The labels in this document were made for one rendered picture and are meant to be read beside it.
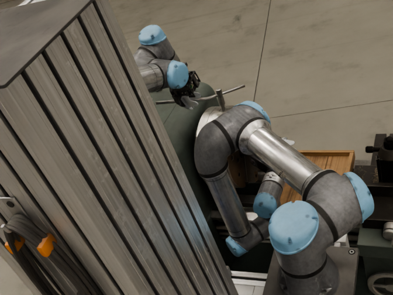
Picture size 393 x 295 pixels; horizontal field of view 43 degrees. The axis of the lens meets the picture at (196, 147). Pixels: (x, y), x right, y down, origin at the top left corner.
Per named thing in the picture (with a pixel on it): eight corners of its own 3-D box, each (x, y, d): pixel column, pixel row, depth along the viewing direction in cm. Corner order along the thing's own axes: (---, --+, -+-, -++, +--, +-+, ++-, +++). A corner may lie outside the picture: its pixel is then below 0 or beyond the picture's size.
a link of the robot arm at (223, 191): (190, 148, 137) (243, 266, 162) (223, 129, 140) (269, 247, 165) (173, 135, 147) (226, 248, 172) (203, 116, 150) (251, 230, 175)
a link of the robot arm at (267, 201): (254, 220, 164) (248, 202, 160) (264, 196, 172) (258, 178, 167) (277, 222, 161) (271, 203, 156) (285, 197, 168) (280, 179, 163)
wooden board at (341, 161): (259, 220, 187) (257, 213, 184) (282, 157, 211) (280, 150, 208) (341, 226, 173) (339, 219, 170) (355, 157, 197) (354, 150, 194)
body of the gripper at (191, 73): (195, 99, 163) (181, 74, 154) (173, 100, 167) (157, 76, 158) (202, 81, 167) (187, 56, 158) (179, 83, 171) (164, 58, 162)
